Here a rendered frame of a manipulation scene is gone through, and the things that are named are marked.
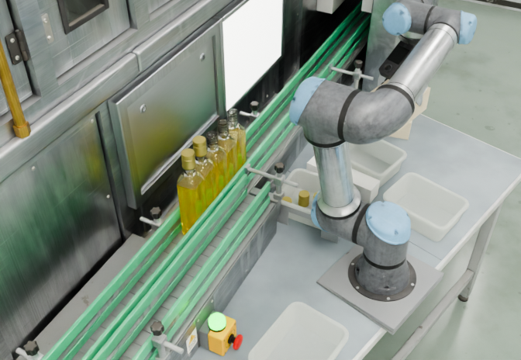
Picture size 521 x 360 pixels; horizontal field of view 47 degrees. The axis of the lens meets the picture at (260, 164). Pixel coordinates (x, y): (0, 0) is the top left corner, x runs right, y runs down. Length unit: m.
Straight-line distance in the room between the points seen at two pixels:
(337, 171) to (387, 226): 0.21
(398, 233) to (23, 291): 0.90
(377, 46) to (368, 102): 1.10
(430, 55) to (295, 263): 0.72
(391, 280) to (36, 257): 0.90
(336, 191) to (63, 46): 0.73
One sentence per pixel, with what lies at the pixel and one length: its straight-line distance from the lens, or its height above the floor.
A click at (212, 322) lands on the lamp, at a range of 1.54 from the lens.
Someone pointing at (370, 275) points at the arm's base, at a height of 0.82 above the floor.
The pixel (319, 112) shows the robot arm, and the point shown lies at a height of 1.35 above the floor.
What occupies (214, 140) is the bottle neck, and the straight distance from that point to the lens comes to 1.59.
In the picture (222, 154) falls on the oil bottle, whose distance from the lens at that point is 1.63.
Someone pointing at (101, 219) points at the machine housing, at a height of 1.01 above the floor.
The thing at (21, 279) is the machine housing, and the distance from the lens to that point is 1.45.
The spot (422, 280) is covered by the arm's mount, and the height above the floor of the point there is 0.77.
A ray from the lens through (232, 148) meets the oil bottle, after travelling 1.67.
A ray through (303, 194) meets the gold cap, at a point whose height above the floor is 0.81.
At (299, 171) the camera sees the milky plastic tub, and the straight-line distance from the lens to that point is 1.95.
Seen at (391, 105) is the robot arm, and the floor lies 1.39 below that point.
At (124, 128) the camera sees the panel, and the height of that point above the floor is 1.24.
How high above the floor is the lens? 2.10
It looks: 40 degrees down
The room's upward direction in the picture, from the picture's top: straight up
